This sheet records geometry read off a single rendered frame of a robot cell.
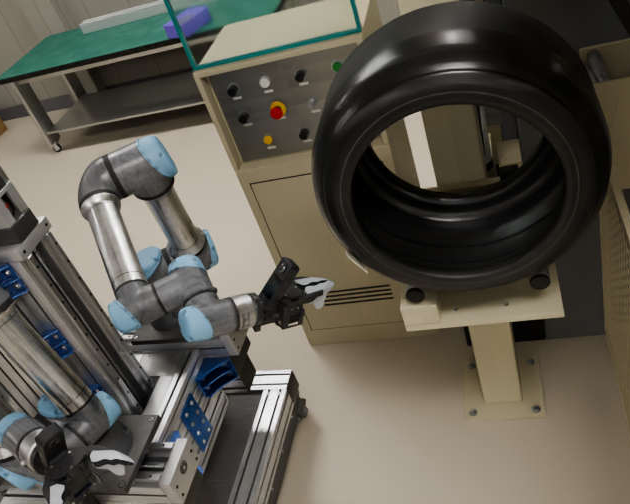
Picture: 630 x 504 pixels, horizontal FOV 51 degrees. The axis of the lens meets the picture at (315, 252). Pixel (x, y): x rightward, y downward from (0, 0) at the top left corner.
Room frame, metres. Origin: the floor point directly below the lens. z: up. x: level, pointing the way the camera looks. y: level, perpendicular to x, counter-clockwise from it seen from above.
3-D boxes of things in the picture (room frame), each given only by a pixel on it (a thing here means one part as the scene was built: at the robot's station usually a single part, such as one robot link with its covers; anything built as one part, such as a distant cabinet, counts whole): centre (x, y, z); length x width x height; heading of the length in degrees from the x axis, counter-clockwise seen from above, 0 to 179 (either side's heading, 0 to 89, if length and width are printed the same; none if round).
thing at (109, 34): (5.07, 0.59, 0.41); 2.26 x 0.89 x 0.83; 65
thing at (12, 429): (1.02, 0.70, 1.04); 0.11 x 0.08 x 0.09; 40
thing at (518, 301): (1.27, -0.38, 0.80); 0.37 x 0.36 x 0.02; 68
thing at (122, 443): (1.22, 0.69, 0.77); 0.15 x 0.15 x 0.10
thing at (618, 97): (1.33, -0.81, 1.05); 0.20 x 0.15 x 0.30; 158
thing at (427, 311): (1.32, -0.25, 0.84); 0.36 x 0.09 x 0.06; 158
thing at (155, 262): (1.67, 0.48, 0.88); 0.13 x 0.12 x 0.14; 99
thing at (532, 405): (1.51, -0.45, 0.01); 0.27 x 0.27 x 0.02; 68
